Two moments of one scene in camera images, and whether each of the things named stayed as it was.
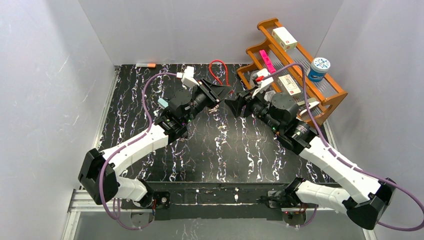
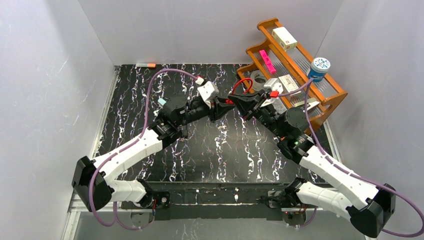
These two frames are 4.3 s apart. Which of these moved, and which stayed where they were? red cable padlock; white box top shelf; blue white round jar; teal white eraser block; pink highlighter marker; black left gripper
Moved: red cable padlock; black left gripper
Stayed: pink highlighter marker; blue white round jar; white box top shelf; teal white eraser block
